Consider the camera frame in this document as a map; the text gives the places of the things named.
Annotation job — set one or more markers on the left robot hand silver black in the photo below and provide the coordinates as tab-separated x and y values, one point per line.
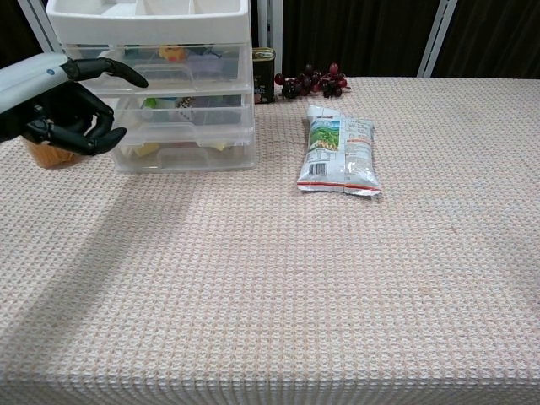
46	122

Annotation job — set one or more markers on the clear plastic drawer box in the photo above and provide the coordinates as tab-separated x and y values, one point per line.
219	118

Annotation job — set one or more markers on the white plastic drawer cabinet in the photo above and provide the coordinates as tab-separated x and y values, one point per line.
147	31

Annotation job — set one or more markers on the clear drawer with yellow items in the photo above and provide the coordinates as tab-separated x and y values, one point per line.
183	160

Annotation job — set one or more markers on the clear plastic drawer with duck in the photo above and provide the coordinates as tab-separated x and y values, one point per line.
211	82

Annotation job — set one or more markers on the clear jar of rubber bands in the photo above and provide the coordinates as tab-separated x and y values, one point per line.
50	160

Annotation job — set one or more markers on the yellow block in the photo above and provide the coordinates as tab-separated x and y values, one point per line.
141	149

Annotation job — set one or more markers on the yellow duck toy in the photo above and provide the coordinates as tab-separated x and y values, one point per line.
172	54

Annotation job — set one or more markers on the purple toy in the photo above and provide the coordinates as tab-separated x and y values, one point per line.
204	65

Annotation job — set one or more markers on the yellow packet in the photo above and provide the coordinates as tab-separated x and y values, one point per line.
220	147

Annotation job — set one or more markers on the olive green tin can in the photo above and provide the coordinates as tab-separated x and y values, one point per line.
263	80

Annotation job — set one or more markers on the beige checked tablecloth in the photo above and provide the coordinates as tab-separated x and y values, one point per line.
253	274

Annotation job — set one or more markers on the dark red grape bunch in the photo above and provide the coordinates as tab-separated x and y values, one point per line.
304	86

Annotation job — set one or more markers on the white snack bag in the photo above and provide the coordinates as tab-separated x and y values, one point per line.
337	160

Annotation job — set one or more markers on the black curtain panel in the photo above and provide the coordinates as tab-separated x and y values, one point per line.
493	38
358	34

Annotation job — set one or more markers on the white partition post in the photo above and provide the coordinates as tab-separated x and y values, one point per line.
434	38
270	25

